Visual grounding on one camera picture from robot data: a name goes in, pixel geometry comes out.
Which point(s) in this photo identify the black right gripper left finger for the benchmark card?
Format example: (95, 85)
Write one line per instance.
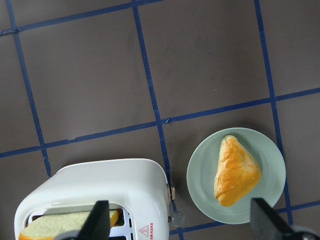
(97, 225)

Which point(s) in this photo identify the golden triangular bread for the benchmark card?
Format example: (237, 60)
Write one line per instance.
(237, 172)

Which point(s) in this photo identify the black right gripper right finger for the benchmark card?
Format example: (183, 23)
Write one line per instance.
(266, 224)

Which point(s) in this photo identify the pale green plate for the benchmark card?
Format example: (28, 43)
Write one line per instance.
(202, 168)

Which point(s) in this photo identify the white bread slice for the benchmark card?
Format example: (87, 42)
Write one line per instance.
(63, 226)

